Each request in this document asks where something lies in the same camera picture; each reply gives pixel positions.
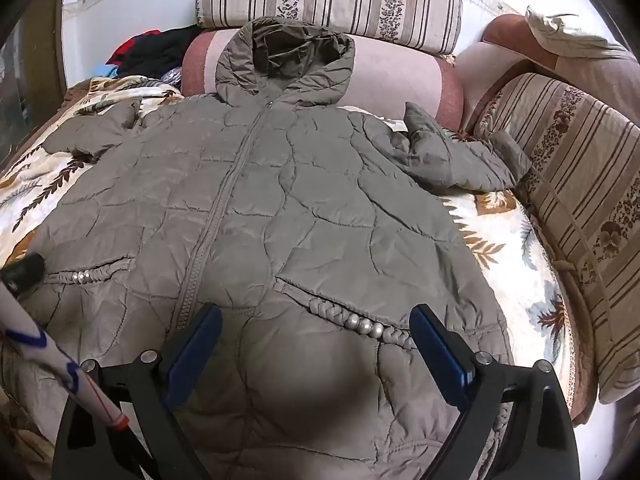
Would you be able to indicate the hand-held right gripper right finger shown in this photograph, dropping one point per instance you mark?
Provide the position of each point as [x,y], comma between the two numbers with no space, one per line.
[440,357]

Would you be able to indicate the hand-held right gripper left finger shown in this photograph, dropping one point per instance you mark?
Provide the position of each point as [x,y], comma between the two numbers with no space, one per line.
[192,355]

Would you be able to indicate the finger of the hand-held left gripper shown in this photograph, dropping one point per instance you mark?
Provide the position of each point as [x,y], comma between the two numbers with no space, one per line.
[22,271]

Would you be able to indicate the olive quilted hooded jacket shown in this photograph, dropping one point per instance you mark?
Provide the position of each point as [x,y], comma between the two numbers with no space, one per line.
[280,200]

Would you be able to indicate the black and red clothes pile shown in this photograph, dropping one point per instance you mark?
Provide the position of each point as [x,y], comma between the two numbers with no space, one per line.
[160,50]

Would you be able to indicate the leaf print blanket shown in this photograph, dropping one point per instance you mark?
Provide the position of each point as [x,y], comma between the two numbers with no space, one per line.
[505,260]

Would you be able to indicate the light blue cloth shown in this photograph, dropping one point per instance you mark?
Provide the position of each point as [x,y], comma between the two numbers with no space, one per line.
[103,70]

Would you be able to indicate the grey patterned cloth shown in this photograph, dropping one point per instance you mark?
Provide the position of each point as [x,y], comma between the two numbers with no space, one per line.
[172,76]

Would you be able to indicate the pink sofa bolster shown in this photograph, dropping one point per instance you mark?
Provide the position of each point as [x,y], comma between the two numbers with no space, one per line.
[390,80]

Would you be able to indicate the pink brown sofa armrest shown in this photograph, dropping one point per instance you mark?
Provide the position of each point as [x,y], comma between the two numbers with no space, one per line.
[480,65]

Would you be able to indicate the beige crumpled cloth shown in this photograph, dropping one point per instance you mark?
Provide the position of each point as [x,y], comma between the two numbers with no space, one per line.
[555,30]

